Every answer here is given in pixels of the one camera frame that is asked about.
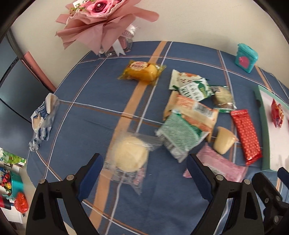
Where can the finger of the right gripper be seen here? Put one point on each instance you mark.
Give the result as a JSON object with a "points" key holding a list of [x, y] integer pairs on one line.
{"points": [[276, 210], [283, 175]]}

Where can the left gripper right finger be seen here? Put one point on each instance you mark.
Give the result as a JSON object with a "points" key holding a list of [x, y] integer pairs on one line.
{"points": [[244, 216]]}

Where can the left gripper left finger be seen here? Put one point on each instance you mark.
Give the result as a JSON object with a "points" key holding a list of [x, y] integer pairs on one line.
{"points": [[44, 215]]}

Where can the pink snack packet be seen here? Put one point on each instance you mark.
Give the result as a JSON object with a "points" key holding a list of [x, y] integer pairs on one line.
{"points": [[221, 165]]}

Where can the red gold patterned packet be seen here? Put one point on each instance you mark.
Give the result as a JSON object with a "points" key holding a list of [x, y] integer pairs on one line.
{"points": [[248, 136]]}

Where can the green mint snack packet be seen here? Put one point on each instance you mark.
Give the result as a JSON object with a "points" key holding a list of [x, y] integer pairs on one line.
{"points": [[179, 137]]}

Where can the beige orange snack packet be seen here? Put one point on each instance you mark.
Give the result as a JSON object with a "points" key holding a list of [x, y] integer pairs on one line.
{"points": [[195, 113]]}

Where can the round cookie clear packet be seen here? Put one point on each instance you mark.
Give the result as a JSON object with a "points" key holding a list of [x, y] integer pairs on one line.
{"points": [[223, 99]]}

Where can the round white bun packet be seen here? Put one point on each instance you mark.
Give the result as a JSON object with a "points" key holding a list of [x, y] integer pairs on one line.
{"points": [[127, 160]]}

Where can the green white biscuit packet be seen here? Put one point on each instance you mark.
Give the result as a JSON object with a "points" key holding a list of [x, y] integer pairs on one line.
{"points": [[190, 85]]}

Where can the yellow cake snack packet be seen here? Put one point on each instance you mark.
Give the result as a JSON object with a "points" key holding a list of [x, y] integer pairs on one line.
{"points": [[142, 71]]}

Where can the orange red toy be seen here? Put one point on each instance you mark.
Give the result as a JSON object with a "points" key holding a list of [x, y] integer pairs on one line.
{"points": [[21, 203]]}

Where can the mint green tray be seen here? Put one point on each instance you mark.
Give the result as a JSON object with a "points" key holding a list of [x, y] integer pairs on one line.
{"points": [[275, 139]]}

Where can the red snack bag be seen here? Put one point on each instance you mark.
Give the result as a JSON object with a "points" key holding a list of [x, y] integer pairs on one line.
{"points": [[277, 114]]}

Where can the blue white plastic wrapper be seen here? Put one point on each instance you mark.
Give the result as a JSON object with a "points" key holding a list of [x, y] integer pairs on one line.
{"points": [[42, 121]]}

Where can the blue plaid tablecloth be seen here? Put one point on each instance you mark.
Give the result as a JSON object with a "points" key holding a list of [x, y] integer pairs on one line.
{"points": [[101, 99]]}

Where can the teal pink toy box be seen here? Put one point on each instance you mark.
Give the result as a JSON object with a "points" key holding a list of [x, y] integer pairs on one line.
{"points": [[246, 57]]}

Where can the pink flower bouquet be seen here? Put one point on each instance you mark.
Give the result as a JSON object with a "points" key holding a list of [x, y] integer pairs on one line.
{"points": [[102, 26]]}

